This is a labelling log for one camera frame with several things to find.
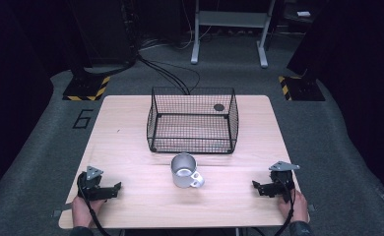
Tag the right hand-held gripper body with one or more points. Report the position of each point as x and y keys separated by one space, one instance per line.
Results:
x=282 y=182

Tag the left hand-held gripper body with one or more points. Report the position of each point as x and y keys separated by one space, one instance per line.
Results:
x=91 y=190

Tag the person's left hand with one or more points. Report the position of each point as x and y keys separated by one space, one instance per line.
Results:
x=83 y=211

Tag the person's right hand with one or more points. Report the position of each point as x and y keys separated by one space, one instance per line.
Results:
x=296 y=208

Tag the silver metal cup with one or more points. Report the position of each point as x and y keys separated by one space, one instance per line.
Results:
x=183 y=172

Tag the black round disc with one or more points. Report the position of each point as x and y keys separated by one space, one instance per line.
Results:
x=219 y=107

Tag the striped black stand base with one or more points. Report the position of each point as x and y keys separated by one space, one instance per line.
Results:
x=300 y=88
x=86 y=88

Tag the black cabinet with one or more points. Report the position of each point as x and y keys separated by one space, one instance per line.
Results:
x=104 y=29

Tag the small white box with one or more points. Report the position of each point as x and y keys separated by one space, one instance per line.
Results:
x=303 y=13

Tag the white metal frame stand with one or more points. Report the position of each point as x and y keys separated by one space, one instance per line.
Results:
x=232 y=19

